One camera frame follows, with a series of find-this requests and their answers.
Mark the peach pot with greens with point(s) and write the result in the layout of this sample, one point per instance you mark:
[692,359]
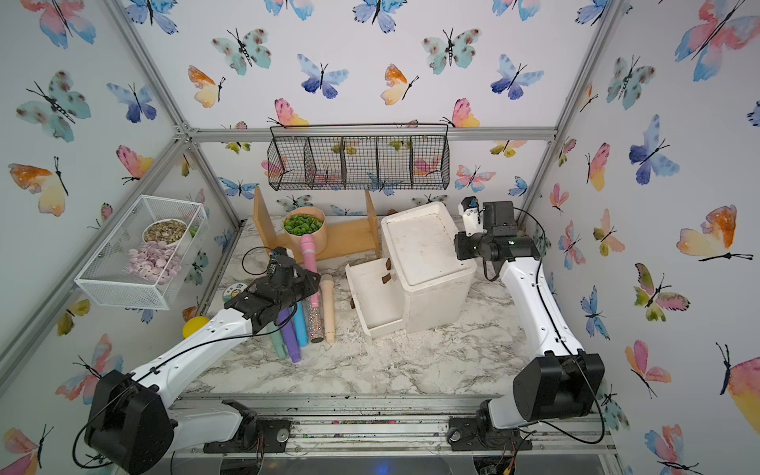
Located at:
[306,221]

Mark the bowl of seeds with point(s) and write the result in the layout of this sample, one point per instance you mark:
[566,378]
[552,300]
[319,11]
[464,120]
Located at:
[168,231]

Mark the pile of pink slices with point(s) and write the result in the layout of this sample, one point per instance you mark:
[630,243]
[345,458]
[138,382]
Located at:
[155,263]

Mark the beige toy microphone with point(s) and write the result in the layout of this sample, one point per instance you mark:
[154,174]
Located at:
[327,293]

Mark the blue toy microphone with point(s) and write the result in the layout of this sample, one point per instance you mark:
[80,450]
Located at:
[299,321]

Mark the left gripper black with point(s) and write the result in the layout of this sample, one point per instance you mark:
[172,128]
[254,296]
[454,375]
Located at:
[312,287]

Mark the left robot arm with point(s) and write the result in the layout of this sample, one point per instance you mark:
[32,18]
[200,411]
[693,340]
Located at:
[130,426]

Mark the pink toy microphone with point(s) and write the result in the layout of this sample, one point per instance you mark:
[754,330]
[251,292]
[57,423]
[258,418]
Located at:
[308,250]

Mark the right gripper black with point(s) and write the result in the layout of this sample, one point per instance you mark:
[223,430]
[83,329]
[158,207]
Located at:
[464,243]

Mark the round green tin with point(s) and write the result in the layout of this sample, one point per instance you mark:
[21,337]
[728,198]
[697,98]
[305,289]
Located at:
[233,291]

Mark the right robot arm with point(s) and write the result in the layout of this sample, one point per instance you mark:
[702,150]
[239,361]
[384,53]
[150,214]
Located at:
[562,379]

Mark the wooden shelf rack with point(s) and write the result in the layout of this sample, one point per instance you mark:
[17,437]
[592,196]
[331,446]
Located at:
[352,235]

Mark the green toy microphone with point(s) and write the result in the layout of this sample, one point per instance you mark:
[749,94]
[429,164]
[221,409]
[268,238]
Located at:
[277,340]

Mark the yellow plastic toy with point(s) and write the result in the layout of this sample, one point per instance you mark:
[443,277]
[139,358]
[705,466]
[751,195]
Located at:
[194,325]

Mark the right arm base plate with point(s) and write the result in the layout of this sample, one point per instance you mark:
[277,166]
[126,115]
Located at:
[475,433]

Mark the white mesh wall basket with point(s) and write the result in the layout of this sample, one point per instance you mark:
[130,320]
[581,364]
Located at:
[105,278]

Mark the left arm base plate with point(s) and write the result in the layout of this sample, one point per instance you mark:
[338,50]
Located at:
[260,436]

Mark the white bottom drawer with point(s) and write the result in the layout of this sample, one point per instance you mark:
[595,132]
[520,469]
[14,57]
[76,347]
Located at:
[377,297]

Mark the purple toy microphone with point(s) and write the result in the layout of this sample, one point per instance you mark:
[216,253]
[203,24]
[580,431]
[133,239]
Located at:
[288,333]

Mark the white plastic drawer unit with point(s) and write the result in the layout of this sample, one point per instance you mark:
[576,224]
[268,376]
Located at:
[434,282]

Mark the black wire wall basket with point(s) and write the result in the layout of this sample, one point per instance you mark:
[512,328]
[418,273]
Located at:
[382,158]

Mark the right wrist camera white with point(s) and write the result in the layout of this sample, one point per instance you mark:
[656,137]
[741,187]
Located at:
[470,212]

